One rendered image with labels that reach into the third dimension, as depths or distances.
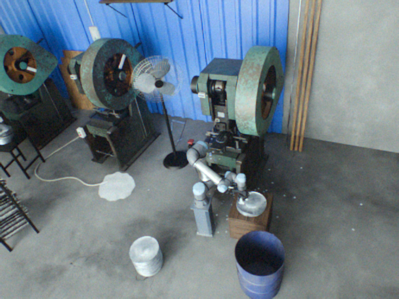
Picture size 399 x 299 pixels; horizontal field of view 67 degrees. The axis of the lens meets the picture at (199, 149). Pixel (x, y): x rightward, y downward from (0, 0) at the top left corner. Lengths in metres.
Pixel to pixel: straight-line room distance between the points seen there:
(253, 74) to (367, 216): 2.01
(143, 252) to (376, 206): 2.51
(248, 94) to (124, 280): 2.15
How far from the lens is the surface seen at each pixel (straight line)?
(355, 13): 3.75
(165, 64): 3.41
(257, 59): 2.63
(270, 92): 2.83
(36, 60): 5.20
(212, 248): 3.29
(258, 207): 3.08
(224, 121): 3.16
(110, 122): 4.13
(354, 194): 3.87
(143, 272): 3.20
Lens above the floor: 2.77
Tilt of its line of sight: 39 degrees down
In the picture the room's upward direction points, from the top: 10 degrees counter-clockwise
